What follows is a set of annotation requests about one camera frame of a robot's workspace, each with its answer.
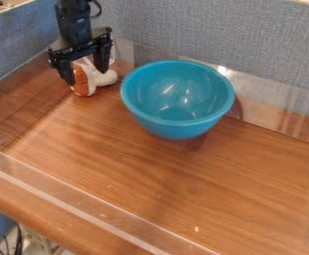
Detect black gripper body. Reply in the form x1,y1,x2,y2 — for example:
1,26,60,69
47,27,114,68

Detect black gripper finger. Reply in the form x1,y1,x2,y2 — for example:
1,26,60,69
58,60,75,86
94,43,112,74

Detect brown and white toy mushroom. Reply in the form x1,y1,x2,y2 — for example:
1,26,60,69
71,57,119,97

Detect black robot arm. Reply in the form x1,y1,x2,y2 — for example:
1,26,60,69
47,0,114,86

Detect blue plastic bowl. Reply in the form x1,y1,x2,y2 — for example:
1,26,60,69
121,60,236,140

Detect clear acrylic tray barrier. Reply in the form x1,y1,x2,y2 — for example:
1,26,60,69
0,35,309,255

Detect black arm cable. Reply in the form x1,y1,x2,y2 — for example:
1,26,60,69
88,0,104,19

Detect black cables under table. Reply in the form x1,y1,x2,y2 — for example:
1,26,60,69
0,222,26,255

